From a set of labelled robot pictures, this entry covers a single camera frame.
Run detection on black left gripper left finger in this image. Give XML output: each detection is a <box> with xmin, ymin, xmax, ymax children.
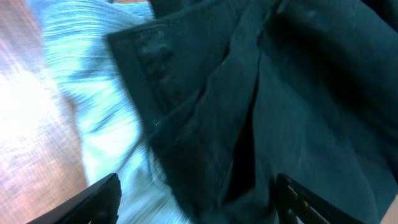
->
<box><xmin>28</xmin><ymin>173</ymin><xmax>121</xmax><ymax>224</ymax></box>

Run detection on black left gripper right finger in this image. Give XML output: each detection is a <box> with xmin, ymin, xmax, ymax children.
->
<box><xmin>275</xmin><ymin>174</ymin><xmax>363</xmax><ymax>224</ymax></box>

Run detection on black garment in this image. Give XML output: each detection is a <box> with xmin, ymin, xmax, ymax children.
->
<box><xmin>28</xmin><ymin>0</ymin><xmax>397</xmax><ymax>223</ymax></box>

